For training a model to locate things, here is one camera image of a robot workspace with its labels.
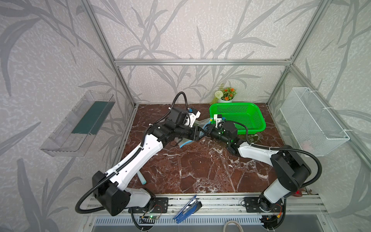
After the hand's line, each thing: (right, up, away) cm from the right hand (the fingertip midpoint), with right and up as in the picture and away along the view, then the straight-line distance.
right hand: (197, 126), depth 80 cm
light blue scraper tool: (-30, -31, -1) cm, 43 cm away
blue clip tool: (-4, -41, -8) cm, 42 cm away
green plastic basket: (+40, +5, +31) cm, 51 cm away
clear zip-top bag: (+3, +1, +1) cm, 3 cm away
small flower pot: (+23, +21, +28) cm, 42 cm away
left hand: (+2, -3, -10) cm, 11 cm away
